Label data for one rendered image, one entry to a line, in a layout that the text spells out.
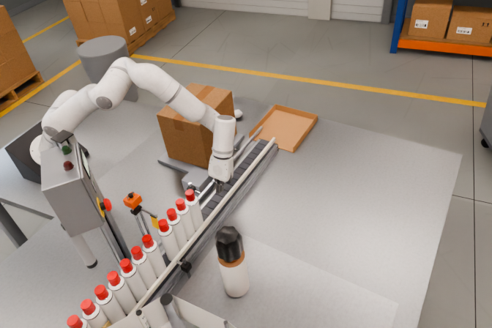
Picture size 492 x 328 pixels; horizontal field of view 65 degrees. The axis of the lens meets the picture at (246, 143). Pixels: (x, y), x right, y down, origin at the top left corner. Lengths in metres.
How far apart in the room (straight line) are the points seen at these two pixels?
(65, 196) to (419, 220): 1.31
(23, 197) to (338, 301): 1.52
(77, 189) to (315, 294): 0.83
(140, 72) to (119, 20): 3.65
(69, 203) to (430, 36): 4.18
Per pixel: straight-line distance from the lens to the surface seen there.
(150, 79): 1.39
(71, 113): 1.71
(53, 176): 1.09
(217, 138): 1.51
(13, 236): 2.70
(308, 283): 1.43
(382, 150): 2.01
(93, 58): 3.82
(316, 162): 1.90
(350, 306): 1.41
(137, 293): 1.44
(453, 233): 2.85
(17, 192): 2.21
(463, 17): 4.64
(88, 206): 1.12
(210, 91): 1.92
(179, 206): 1.43
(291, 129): 2.08
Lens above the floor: 2.12
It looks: 40 degrees down
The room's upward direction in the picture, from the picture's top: 6 degrees counter-clockwise
